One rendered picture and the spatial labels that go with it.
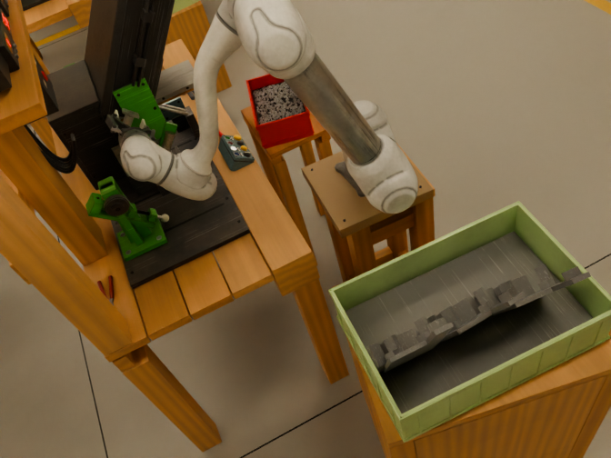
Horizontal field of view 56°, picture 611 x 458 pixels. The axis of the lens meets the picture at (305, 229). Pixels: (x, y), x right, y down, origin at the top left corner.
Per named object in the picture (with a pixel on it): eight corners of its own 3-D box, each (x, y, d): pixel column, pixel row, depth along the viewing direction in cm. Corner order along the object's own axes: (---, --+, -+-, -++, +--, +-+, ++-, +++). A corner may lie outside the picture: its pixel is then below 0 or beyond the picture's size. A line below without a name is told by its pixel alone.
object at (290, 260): (192, 64, 285) (181, 37, 274) (321, 278, 190) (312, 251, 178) (165, 75, 283) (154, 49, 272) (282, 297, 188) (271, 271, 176)
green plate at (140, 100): (168, 125, 208) (141, 71, 196) (172, 133, 201) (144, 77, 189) (139, 139, 206) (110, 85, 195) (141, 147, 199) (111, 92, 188)
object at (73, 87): (125, 127, 237) (85, 58, 212) (141, 171, 218) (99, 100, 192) (83, 146, 235) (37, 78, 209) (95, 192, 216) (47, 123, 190)
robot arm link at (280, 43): (407, 156, 182) (435, 204, 168) (365, 184, 186) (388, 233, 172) (270, -39, 128) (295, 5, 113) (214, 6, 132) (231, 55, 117)
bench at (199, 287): (235, 170, 342) (182, 42, 275) (350, 374, 247) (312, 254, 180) (125, 221, 333) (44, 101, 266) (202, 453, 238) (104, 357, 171)
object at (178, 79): (190, 65, 220) (187, 59, 218) (203, 86, 210) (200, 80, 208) (95, 107, 215) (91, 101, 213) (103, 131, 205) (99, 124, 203)
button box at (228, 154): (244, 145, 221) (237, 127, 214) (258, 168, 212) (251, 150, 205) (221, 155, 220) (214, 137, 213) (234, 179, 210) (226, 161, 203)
